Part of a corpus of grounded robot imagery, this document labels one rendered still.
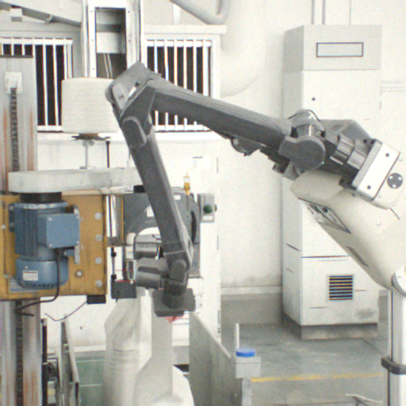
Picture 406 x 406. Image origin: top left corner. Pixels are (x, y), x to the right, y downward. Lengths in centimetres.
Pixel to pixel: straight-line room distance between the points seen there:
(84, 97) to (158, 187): 66
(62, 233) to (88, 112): 35
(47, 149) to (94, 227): 272
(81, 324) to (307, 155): 388
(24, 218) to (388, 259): 105
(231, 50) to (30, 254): 356
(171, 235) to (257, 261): 503
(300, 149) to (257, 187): 513
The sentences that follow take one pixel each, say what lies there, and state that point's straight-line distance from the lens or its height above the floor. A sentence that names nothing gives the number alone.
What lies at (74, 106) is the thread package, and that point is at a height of 161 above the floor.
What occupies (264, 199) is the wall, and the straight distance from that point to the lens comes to 722.
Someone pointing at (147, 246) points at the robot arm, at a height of 123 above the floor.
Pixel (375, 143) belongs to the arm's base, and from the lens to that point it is 212.
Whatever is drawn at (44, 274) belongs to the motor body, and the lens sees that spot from 279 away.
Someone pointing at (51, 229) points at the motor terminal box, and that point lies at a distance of 271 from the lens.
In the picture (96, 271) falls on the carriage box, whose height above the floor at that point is 110.
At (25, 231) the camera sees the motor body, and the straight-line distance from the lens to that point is 279.
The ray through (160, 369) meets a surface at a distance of 277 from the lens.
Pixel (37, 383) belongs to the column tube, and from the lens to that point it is 313.
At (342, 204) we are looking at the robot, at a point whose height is 137.
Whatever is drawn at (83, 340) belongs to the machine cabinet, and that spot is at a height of 24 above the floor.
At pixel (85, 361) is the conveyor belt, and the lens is 482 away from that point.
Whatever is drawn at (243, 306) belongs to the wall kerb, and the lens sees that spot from 725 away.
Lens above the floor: 159
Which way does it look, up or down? 5 degrees down
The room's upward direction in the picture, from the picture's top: straight up
